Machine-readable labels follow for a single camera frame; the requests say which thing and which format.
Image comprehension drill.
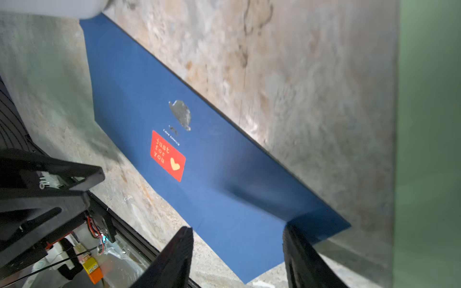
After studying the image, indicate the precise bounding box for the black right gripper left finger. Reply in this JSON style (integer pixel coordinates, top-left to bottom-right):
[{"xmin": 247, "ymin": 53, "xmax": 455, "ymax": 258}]
[{"xmin": 131, "ymin": 226, "xmax": 194, "ymax": 288}]

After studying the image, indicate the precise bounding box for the dark blue envelope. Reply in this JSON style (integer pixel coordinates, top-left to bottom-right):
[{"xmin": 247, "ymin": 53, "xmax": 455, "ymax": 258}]
[{"xmin": 80, "ymin": 14, "xmax": 349, "ymax": 283}]

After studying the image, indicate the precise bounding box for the light green envelope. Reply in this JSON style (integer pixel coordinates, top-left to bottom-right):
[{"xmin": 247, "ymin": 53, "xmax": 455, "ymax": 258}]
[{"xmin": 393, "ymin": 1, "xmax": 461, "ymax": 288}]

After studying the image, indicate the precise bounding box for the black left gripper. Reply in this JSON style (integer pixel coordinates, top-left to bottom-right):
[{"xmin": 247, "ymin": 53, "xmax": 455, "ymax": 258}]
[{"xmin": 1, "ymin": 149, "xmax": 105, "ymax": 268}]

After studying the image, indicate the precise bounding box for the orange connector plug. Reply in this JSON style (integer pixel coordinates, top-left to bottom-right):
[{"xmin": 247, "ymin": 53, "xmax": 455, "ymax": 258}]
[{"xmin": 82, "ymin": 257, "xmax": 103, "ymax": 284}]

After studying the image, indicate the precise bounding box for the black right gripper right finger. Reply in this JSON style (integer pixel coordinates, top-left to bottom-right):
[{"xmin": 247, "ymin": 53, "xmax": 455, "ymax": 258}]
[{"xmin": 283, "ymin": 224, "xmax": 348, "ymax": 288}]

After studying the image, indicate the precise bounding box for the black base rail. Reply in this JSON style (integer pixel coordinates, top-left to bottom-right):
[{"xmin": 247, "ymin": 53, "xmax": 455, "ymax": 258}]
[{"xmin": 88, "ymin": 192, "xmax": 199, "ymax": 288}]

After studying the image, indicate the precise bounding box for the white plastic storage box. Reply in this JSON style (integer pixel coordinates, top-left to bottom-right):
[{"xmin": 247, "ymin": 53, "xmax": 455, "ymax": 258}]
[{"xmin": 1, "ymin": 0, "xmax": 109, "ymax": 19}]

